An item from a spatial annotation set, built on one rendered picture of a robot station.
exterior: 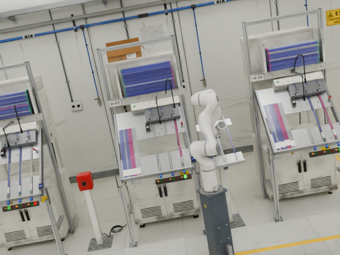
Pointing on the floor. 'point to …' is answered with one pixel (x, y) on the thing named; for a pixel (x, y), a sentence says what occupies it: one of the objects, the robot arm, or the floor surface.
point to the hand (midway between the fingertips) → (217, 136)
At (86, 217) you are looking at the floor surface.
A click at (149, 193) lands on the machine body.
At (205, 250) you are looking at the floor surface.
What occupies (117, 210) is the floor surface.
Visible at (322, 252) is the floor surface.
